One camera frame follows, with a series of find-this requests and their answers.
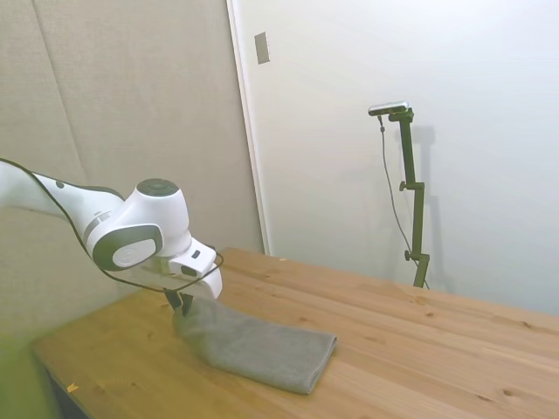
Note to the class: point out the white door frame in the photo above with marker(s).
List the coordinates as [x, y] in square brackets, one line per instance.
[249, 131]

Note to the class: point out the dark green camera stand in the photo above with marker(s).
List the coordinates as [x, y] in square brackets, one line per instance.
[415, 205]

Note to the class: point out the grey wall switch plate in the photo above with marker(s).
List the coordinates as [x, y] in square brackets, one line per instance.
[262, 48]

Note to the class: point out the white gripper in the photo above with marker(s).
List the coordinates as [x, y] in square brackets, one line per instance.
[202, 266]

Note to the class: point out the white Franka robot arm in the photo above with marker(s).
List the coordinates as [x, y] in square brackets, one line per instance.
[131, 227]

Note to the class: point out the silver exterior camera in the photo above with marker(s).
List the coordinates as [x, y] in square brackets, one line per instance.
[388, 107]

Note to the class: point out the grey towel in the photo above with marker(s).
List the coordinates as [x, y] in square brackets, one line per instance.
[262, 349]

